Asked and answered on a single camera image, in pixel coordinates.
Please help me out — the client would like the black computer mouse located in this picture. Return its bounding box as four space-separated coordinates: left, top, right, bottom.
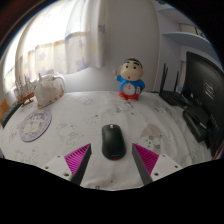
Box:
101 123 127 161

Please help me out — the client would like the black router with antennas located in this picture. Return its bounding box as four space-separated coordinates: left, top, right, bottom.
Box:
158 63 191 108

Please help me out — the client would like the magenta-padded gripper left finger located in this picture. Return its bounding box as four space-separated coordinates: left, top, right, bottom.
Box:
42 143 93 186

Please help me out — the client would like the black box-shaped device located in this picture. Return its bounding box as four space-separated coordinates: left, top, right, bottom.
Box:
182 106 211 144

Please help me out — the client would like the white wall shelf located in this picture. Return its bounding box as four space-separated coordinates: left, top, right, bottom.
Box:
162 31 214 52

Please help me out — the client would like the large white conch shell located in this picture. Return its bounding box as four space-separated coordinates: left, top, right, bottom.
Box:
34 73 65 110

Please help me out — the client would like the white printed tablecloth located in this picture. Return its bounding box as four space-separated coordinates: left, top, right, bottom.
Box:
0 90 214 192

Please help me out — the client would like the brown wooden chair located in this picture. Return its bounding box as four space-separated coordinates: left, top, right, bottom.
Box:
0 98 11 122

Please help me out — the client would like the round purple printed mouse pad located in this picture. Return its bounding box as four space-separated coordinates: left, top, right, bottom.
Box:
18 109 53 143

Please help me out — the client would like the white star-print curtain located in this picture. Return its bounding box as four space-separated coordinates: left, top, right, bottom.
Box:
3 0 107 94

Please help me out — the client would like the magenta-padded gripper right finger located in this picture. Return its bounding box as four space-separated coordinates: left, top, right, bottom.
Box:
131 143 184 186

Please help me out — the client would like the cartoon boy figurine clock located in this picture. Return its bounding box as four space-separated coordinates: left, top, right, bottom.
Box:
113 57 146 102

